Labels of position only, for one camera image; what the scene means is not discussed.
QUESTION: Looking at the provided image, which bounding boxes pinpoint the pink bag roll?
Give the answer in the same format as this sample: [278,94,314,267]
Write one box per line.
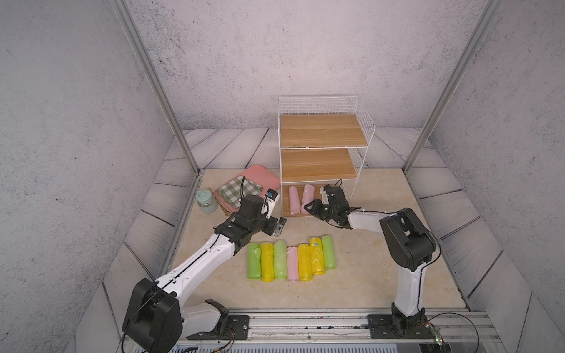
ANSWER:
[287,247,300,282]
[288,185,301,216]
[301,184,316,215]

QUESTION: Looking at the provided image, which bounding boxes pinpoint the light green bag roll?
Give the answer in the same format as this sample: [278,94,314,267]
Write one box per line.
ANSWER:
[274,240,287,279]

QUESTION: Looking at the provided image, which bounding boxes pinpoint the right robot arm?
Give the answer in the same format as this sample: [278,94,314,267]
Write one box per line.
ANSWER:
[305,185,438,340]

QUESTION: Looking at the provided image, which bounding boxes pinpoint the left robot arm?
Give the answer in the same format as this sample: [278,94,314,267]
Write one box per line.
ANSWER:
[122,189,286,352]

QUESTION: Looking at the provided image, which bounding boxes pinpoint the gold fork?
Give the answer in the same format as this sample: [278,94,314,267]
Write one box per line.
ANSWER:
[208,188,231,216]

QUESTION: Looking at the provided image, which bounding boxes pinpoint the green checkered cloth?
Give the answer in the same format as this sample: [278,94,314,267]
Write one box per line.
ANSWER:
[216,176,263,210]

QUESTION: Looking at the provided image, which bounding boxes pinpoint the yellow bag roll left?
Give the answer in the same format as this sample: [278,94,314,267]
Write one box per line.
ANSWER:
[260,242,275,282]

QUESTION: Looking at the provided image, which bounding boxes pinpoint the bright green bag roll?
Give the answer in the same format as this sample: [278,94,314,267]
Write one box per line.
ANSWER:
[247,242,262,279]

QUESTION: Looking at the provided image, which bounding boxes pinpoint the yellow bag roll labelled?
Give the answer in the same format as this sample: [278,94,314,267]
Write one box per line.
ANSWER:
[310,237,325,275]

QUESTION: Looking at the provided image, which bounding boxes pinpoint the pink cutting board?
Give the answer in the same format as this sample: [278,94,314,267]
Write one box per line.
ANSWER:
[213,165,281,212]

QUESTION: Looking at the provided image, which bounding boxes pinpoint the mint green jar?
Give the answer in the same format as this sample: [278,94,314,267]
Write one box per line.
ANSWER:
[196,189,218,214]

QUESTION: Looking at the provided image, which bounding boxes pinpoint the green bag roll right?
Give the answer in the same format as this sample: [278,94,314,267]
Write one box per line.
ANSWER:
[322,235,337,270]

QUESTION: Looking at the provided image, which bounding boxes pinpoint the yellow bag roll middle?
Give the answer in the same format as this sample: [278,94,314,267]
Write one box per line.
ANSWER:
[297,244,313,282]

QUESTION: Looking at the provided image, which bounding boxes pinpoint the white wire wooden shelf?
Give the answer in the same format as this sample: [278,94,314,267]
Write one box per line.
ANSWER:
[277,95,376,217]

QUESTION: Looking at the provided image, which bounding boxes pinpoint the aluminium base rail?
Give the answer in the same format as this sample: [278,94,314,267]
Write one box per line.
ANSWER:
[168,309,506,352]

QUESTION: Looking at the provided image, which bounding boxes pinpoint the left frame post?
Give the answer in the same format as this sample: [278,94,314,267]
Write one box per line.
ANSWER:
[110,0,200,174]

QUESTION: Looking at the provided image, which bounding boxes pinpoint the frame post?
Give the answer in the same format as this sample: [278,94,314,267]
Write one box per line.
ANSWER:
[403,0,504,176]
[110,0,200,174]

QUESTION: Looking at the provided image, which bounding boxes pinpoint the right frame post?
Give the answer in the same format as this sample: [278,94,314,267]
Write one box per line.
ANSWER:
[403,0,504,176]

